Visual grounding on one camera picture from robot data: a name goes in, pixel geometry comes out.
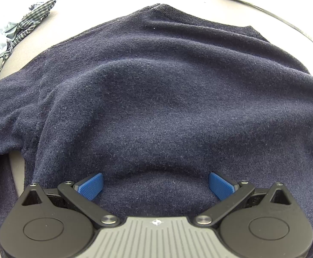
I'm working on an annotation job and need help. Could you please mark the navy blue knit sweater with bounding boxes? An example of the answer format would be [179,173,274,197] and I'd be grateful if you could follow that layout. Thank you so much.
[0,4,313,257]

